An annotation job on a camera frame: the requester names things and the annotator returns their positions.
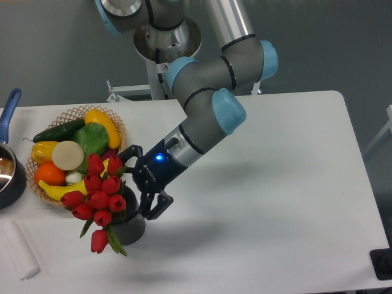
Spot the yellow squash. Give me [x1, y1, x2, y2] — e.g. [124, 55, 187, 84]
[85, 109, 121, 149]

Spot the purple eggplant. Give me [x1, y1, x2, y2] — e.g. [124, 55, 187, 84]
[100, 149, 118, 161]

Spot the white frame at right edge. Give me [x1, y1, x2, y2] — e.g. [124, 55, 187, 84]
[364, 105, 391, 157]

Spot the dark pot with blue handle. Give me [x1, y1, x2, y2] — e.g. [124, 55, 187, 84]
[1, 88, 26, 209]

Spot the white folded cloth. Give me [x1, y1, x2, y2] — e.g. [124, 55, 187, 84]
[1, 220, 40, 280]

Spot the orange fruit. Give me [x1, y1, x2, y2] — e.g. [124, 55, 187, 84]
[34, 162, 66, 186]

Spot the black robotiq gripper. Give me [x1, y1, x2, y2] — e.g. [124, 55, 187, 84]
[118, 138, 187, 220]

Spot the green leafy vegetable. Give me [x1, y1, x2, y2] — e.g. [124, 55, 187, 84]
[71, 122, 108, 174]

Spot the green cucumber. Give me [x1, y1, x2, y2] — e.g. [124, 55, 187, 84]
[23, 119, 85, 143]

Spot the woven wicker basket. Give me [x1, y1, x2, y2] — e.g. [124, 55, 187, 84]
[25, 105, 127, 206]

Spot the black device at table edge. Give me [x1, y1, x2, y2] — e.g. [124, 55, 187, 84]
[369, 248, 392, 281]

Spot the red tulip bouquet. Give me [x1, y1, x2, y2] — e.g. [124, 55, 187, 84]
[61, 153, 127, 256]

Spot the cream round disc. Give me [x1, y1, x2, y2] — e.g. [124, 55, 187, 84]
[51, 141, 84, 171]

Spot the yellow banana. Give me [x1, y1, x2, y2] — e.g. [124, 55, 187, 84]
[38, 158, 109, 201]

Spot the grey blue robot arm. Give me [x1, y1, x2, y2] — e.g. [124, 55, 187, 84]
[95, 1, 279, 220]

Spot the yellow bell pepper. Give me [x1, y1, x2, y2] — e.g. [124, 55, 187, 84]
[31, 141, 59, 165]

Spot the dark grey ribbed vase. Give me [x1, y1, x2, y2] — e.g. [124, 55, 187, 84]
[111, 186, 146, 246]

